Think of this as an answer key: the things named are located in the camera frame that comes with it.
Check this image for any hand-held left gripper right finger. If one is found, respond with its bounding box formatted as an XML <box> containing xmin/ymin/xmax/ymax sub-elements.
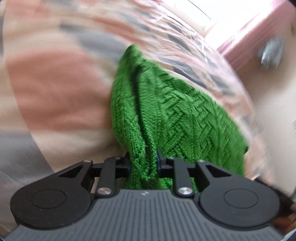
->
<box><xmin>156</xmin><ymin>149</ymin><xmax>232</xmax><ymax>198</ymax></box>

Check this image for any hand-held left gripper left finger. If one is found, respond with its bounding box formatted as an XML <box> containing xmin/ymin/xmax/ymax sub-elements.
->
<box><xmin>58</xmin><ymin>156</ymin><xmax>132</xmax><ymax>198</ymax></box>

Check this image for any pink curtain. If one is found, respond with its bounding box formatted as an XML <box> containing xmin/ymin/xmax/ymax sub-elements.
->
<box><xmin>216</xmin><ymin>0</ymin><xmax>296</xmax><ymax>72</ymax></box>

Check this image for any pink grey checked quilt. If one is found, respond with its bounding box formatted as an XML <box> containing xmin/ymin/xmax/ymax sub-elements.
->
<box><xmin>0</xmin><ymin>0</ymin><xmax>262</xmax><ymax>232</ymax></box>

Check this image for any grey woven pillow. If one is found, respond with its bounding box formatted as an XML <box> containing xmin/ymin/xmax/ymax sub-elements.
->
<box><xmin>256</xmin><ymin>37</ymin><xmax>285</xmax><ymax>71</ymax></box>

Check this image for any green knitted sweater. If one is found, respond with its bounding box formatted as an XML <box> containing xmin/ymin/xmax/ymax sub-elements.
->
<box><xmin>110</xmin><ymin>44</ymin><xmax>249</xmax><ymax>189</ymax></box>

